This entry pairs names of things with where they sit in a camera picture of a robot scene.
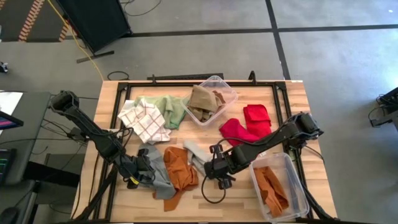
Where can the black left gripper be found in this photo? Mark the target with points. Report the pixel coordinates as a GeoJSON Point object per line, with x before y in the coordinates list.
{"type": "Point", "coordinates": [136, 166]}

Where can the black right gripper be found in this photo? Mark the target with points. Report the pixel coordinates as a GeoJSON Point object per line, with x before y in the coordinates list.
{"type": "Point", "coordinates": [219, 166]}

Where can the light gray towel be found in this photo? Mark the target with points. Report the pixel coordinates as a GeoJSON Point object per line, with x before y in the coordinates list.
{"type": "Point", "coordinates": [196, 155]}

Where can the orange towel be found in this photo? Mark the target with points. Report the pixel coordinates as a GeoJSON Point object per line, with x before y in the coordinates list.
{"type": "Point", "coordinates": [270, 189]}
{"type": "Point", "coordinates": [180, 171]}

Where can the white checkered towel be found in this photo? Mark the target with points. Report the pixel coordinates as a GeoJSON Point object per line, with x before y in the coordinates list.
{"type": "Point", "coordinates": [144, 121]}

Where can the tan towel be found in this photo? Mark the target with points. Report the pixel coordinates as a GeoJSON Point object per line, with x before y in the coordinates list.
{"type": "Point", "coordinates": [202, 99]}

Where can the brown towel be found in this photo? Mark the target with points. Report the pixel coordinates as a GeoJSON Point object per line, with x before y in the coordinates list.
{"type": "Point", "coordinates": [220, 96]}

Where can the clear plastic bin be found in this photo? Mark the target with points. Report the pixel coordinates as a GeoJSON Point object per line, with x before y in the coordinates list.
{"type": "Point", "coordinates": [295, 186]}
{"type": "Point", "coordinates": [214, 82]}

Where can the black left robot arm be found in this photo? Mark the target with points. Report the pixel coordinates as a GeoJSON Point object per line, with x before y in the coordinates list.
{"type": "Point", "coordinates": [84, 121]}

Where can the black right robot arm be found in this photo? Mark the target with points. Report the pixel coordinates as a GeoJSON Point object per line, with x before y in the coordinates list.
{"type": "Point", "coordinates": [273, 138]}

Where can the yellow tag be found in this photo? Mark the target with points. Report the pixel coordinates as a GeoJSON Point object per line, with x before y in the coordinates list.
{"type": "Point", "coordinates": [134, 180]}

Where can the red towel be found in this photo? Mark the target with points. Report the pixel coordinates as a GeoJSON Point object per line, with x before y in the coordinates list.
{"type": "Point", "coordinates": [256, 119]}
{"type": "Point", "coordinates": [234, 130]}

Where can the green towel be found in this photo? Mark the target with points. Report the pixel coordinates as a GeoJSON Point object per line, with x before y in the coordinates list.
{"type": "Point", "coordinates": [171, 112]}

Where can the black flat bar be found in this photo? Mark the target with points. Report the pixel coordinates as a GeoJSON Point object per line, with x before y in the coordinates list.
{"type": "Point", "coordinates": [186, 76]}

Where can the gray desk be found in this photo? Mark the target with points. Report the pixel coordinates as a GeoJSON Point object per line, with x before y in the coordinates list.
{"type": "Point", "coordinates": [31, 124]}

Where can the black tablet screen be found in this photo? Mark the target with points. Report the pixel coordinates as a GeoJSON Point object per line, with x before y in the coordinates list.
{"type": "Point", "coordinates": [4, 165]}

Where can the black laptop screen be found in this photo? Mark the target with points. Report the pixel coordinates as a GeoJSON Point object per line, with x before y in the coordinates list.
{"type": "Point", "coordinates": [7, 122]}

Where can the black computer mouse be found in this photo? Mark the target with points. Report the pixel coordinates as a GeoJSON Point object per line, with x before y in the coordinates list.
{"type": "Point", "coordinates": [8, 216]}

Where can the white paper sheet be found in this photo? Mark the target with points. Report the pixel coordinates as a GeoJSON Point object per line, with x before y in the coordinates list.
{"type": "Point", "coordinates": [9, 101]}

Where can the black divider panel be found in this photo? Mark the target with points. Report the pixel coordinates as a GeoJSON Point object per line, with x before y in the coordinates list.
{"type": "Point", "coordinates": [93, 21]}

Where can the small black floor object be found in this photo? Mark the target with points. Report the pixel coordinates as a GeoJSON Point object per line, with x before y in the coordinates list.
{"type": "Point", "coordinates": [3, 67]}

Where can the black table rig frame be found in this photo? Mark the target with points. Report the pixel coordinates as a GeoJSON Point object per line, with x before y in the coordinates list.
{"type": "Point", "coordinates": [161, 84]}

